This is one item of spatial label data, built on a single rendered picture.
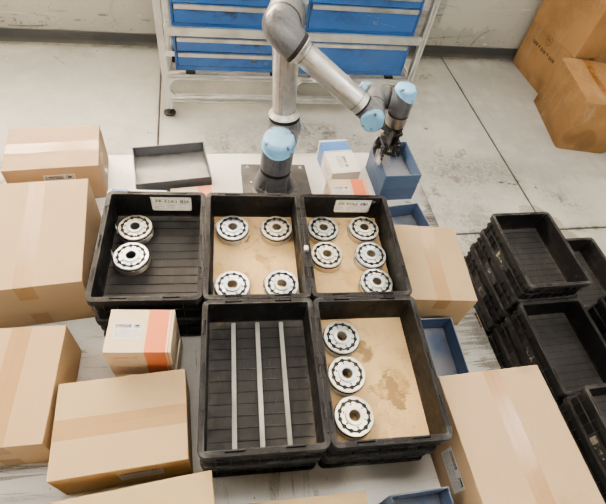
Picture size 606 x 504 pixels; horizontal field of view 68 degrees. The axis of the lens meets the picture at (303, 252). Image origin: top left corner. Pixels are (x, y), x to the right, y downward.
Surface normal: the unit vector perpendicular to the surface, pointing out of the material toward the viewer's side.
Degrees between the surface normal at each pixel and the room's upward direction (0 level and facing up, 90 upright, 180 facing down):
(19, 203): 0
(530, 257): 0
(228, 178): 0
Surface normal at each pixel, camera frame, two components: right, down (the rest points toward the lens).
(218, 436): 0.13, -0.60
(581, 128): -0.06, 0.79
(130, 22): 0.16, 0.80
